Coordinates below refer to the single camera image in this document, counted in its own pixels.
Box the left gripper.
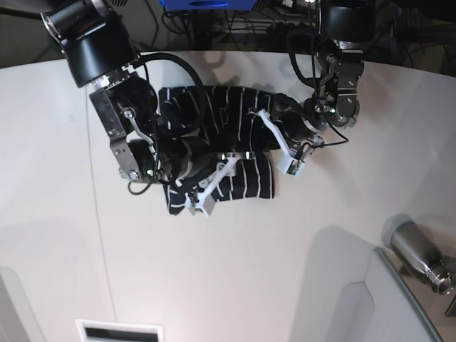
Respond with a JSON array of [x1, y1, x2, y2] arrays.
[[272, 93, 328, 145]]

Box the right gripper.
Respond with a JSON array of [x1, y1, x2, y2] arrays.
[[167, 137, 217, 182]]

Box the navy white striped t-shirt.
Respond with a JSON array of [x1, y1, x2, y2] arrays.
[[158, 85, 279, 215]]

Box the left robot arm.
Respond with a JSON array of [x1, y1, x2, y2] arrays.
[[270, 1, 375, 148]]

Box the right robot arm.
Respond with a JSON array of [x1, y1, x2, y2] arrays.
[[8, 1, 217, 192]]

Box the blue box with oval hole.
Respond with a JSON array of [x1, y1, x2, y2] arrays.
[[158, 0, 257, 11]]

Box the stainless steel water bottle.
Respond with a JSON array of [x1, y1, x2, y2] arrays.
[[390, 221, 455, 295]]

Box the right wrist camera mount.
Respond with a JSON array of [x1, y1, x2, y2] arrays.
[[185, 151, 256, 217]]

